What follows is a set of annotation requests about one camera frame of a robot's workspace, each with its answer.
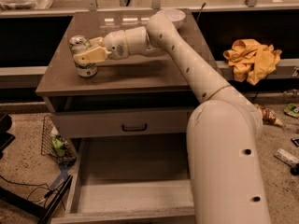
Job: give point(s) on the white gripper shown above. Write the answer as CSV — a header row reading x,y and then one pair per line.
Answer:
x,y
114,44

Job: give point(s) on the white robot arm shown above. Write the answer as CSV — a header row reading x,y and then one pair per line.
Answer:
x,y
227,184

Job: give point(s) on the grey drawer cabinet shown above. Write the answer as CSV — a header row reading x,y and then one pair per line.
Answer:
x,y
132,83

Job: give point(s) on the open grey middle drawer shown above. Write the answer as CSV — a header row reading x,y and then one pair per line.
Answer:
x,y
141,179

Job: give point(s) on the white ceramic bowl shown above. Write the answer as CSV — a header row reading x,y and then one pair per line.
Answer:
x,y
176,16

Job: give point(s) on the green snack bag in basket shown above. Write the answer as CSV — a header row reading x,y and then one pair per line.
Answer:
x,y
58,145

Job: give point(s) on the black object left edge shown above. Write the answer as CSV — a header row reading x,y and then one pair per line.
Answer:
x,y
6,138

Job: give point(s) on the yellow crumpled cloth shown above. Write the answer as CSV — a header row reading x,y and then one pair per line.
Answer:
x,y
252,61

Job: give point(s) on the black metal stand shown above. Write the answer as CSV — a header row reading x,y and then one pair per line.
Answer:
x,y
43,208

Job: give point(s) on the brown chip bag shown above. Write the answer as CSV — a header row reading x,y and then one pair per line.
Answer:
x,y
268,115

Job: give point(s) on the green snack packet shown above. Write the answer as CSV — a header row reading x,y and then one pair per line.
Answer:
x,y
292,110

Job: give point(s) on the white wrapped bar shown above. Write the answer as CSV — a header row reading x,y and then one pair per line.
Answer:
x,y
286,157

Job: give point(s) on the grey top drawer with handle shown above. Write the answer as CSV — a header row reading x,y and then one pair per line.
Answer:
x,y
122,122

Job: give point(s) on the wire mesh basket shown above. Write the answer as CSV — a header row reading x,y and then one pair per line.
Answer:
x,y
48,131

